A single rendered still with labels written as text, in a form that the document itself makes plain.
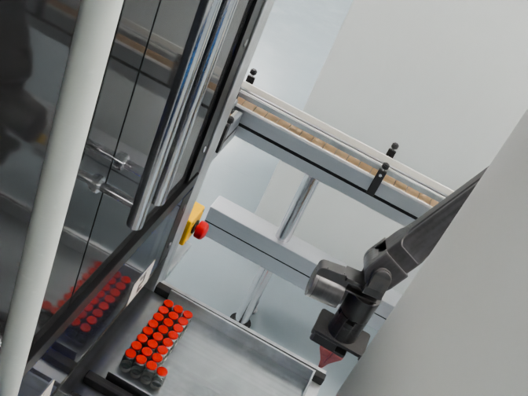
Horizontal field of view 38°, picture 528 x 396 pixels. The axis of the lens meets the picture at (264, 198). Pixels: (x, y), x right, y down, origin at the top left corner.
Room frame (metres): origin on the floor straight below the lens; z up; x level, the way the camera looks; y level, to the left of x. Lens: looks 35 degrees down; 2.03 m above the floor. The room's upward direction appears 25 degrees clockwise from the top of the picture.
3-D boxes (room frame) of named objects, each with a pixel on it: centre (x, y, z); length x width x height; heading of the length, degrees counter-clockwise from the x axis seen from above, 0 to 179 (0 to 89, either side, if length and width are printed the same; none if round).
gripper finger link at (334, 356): (1.05, -0.22, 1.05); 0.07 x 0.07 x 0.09; 84
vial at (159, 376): (0.94, 0.04, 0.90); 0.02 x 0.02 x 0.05
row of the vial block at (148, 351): (1.02, 0.07, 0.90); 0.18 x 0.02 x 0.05; 174
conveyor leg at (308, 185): (1.96, -0.11, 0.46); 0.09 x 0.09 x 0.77; 84
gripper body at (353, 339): (1.05, -0.23, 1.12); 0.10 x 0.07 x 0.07; 84
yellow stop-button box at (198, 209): (1.28, 0.14, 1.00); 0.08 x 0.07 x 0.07; 84
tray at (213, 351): (1.01, -0.06, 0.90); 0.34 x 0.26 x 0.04; 84
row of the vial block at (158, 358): (1.02, 0.05, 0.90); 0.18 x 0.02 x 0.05; 174
